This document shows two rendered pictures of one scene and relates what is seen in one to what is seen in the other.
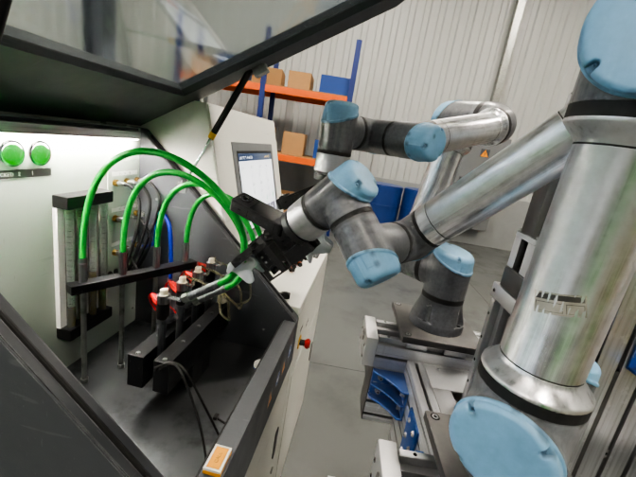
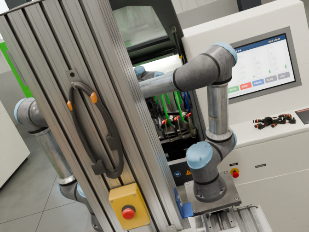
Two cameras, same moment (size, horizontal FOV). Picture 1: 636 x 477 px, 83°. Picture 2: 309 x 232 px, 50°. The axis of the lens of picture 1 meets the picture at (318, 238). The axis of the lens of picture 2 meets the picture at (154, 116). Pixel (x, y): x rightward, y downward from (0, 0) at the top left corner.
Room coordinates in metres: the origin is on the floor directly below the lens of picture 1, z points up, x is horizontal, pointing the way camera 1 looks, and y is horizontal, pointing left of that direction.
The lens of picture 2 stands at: (0.93, -1.59, 2.05)
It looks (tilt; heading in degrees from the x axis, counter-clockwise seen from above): 25 degrees down; 94
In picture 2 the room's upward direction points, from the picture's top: 20 degrees counter-clockwise
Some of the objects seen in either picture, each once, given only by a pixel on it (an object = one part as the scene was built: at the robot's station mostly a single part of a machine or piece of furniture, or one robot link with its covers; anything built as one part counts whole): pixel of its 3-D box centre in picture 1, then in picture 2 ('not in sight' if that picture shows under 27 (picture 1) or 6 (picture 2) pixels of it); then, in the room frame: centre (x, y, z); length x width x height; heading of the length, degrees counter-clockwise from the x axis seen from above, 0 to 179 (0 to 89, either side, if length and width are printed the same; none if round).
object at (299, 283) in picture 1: (291, 270); (268, 127); (1.41, 0.09, 0.96); 0.70 x 0.22 x 0.03; 173
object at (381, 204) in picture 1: (397, 219); not in sight; (5.62, -1.18, 0.51); 1.20 x 0.85 x 1.02; 86
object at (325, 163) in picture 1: (331, 165); not in sight; (0.82, 0.00, 1.45); 0.08 x 0.08 x 0.05
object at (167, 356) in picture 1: (185, 347); (174, 146); (0.85, 0.30, 0.91); 0.34 x 0.10 x 0.15; 173
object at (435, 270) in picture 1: (447, 269); (202, 160); (0.97, -0.37, 1.20); 0.13 x 0.12 x 0.14; 42
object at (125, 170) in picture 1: (128, 215); (178, 85); (1.00, 0.55, 1.20); 0.13 x 0.03 x 0.31; 173
